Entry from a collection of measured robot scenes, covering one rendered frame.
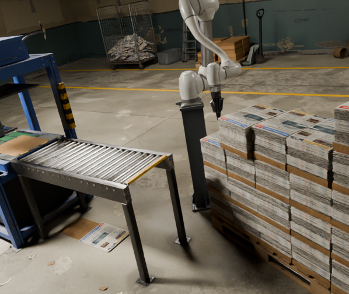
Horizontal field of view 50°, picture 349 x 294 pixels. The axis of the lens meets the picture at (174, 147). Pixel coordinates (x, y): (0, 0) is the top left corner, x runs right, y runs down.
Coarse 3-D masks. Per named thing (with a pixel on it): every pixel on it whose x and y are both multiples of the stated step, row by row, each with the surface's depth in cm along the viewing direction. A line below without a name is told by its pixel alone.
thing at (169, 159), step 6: (60, 138) 353; (66, 138) 350; (72, 138) 347; (90, 144) 327; (96, 144) 324; (102, 144) 321; (108, 144) 319; (132, 150) 298; (138, 150) 296; (144, 150) 294; (150, 150) 292; (168, 156) 278; (162, 162) 284; (168, 162) 280; (162, 168) 287; (168, 168) 283
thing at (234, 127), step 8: (224, 120) 253; (232, 120) 250; (240, 120) 248; (248, 120) 246; (256, 120) 244; (224, 128) 257; (232, 128) 248; (240, 128) 240; (248, 128) 238; (224, 136) 260; (232, 136) 252; (240, 136) 244; (248, 136) 240; (232, 144) 255; (240, 144) 247; (248, 144) 242; (248, 152) 244
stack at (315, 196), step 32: (224, 160) 273; (256, 160) 243; (224, 192) 288; (256, 192) 254; (288, 192) 228; (320, 192) 206; (224, 224) 305; (256, 224) 268; (288, 224) 238; (320, 224) 214; (288, 256) 249; (320, 256) 223; (320, 288) 233
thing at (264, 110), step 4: (256, 104) 272; (260, 104) 271; (244, 108) 268; (248, 108) 267; (252, 108) 266; (256, 108) 264; (260, 108) 262; (264, 108) 261; (268, 108) 260; (272, 108) 259; (276, 108) 258; (252, 112) 260; (256, 112) 258; (260, 112) 257; (264, 112) 256; (268, 112) 254; (272, 112) 253; (276, 112) 252; (280, 112) 251; (284, 112) 250; (268, 116) 247; (272, 116) 246; (276, 116) 247
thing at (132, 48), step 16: (144, 0) 981; (128, 16) 1051; (144, 16) 1019; (128, 32) 1074; (144, 32) 1043; (112, 48) 1029; (128, 48) 994; (144, 48) 1024; (112, 64) 1063; (128, 64) 1115
